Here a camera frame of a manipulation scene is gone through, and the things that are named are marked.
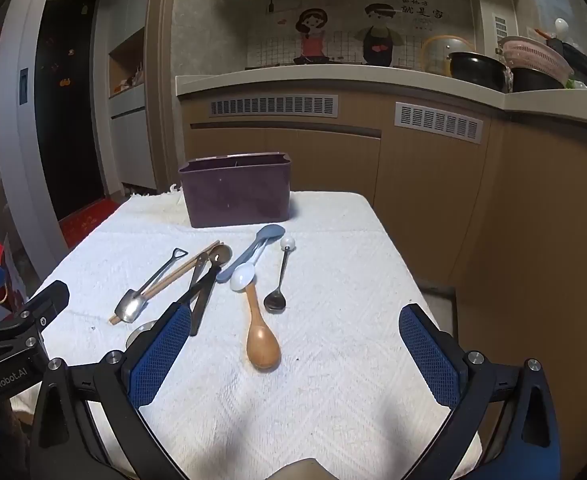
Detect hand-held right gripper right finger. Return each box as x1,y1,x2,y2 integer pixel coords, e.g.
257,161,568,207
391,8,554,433
388,302,561,480

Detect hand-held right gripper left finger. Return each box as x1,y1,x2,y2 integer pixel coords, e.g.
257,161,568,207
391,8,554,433
30,302,194,480

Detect shovel-shaped metal spoon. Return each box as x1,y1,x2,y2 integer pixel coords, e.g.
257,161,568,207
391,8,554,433
114,247,189,323

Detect wooden chopstick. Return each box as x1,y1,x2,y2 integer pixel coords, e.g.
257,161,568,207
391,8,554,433
113,245,222,325
109,241,219,322

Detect metal spoon with smiley handle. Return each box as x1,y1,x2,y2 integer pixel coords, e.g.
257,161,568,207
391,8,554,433
126,252,209,348

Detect wooden spoon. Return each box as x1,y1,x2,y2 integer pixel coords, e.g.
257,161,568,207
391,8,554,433
246,282,281,372

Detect white plastic spoon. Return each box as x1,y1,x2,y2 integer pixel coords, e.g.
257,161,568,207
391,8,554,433
230,242,269,292

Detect blue-grey plastic spoon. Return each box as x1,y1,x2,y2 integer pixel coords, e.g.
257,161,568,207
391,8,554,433
216,224,285,284

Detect purple plastic utensil holder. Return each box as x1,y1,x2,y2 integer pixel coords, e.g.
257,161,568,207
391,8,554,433
178,150,294,229

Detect red doormat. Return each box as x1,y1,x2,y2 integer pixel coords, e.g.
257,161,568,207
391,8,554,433
58,197,121,250

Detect white woven table cloth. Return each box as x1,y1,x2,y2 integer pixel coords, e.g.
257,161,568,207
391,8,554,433
10,190,484,480

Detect white shelf cabinet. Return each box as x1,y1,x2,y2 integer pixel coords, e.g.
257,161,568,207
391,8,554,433
107,27,156,193

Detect black entrance door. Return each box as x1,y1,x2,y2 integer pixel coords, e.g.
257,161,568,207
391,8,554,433
34,0,106,222

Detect beige kitchen counter cabinet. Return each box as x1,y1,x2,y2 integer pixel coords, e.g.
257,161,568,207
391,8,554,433
176,62,587,461

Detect small shelf items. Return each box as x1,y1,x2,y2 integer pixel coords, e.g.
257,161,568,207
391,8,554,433
114,62,144,93

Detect short grey vent grille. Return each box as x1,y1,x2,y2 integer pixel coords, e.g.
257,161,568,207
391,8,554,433
395,102,484,143

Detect long grey vent grille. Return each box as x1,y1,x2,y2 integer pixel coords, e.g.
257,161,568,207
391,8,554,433
209,95,339,120

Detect black cooking pot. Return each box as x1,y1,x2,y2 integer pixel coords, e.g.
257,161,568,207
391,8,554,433
447,51,509,93

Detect black pot under colander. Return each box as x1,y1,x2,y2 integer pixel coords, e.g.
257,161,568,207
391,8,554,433
511,65,571,93

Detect glass lid with yellow rim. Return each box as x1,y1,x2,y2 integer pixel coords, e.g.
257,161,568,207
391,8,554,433
420,35,475,77

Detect pink plastic colander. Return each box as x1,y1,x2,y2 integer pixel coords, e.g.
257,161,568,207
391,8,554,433
498,36,574,83

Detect black countertop appliance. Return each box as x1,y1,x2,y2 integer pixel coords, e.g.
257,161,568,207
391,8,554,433
561,42,587,88

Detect cartoon boy wall sticker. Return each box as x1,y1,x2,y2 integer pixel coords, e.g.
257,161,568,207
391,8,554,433
356,3,400,67

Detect cartoon girl wall sticker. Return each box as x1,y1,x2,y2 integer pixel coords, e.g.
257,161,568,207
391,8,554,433
293,7,330,65

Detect black calligraphy wall sticker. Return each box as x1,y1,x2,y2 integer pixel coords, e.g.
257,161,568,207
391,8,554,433
379,0,444,22

